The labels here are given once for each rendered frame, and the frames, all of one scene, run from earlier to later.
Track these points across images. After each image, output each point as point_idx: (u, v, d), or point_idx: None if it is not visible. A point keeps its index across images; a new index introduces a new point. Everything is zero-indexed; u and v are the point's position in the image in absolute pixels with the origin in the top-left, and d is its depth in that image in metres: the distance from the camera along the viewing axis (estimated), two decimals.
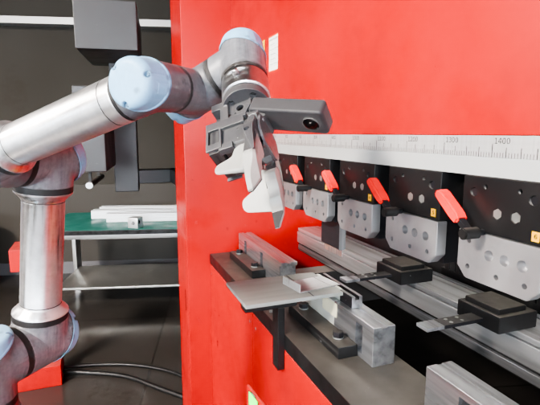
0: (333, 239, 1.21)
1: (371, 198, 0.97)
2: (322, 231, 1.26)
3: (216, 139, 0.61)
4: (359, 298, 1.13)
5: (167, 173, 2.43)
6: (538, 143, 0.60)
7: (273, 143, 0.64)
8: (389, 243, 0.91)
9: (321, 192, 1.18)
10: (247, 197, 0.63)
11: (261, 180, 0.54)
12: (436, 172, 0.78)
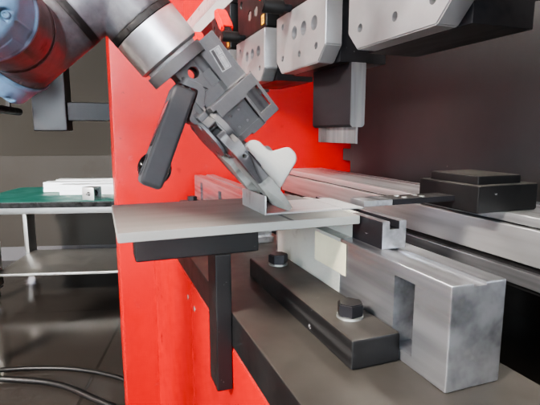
0: (338, 109, 0.56)
1: None
2: (315, 103, 0.62)
3: None
4: (399, 226, 0.48)
5: (108, 108, 1.78)
6: None
7: (207, 137, 0.50)
8: None
9: None
10: (281, 149, 0.52)
11: None
12: None
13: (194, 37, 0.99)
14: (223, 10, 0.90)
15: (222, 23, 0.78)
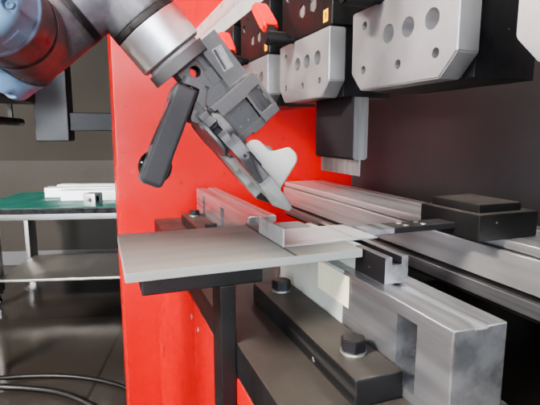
0: (341, 141, 0.57)
1: None
2: (318, 132, 0.62)
3: None
4: (402, 261, 0.49)
5: (110, 119, 1.79)
6: None
7: (208, 137, 0.50)
8: (533, 49, 0.27)
9: (316, 33, 0.54)
10: (282, 149, 0.52)
11: (257, 198, 0.58)
12: None
13: None
14: (226, 30, 0.91)
15: None
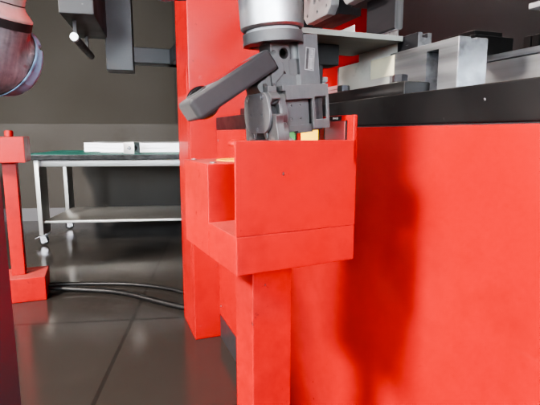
0: (386, 20, 0.91)
1: None
2: (368, 21, 0.97)
3: None
4: (427, 36, 0.83)
5: (166, 54, 2.12)
6: None
7: (261, 109, 0.52)
8: None
9: None
10: None
11: None
12: None
13: None
14: None
15: None
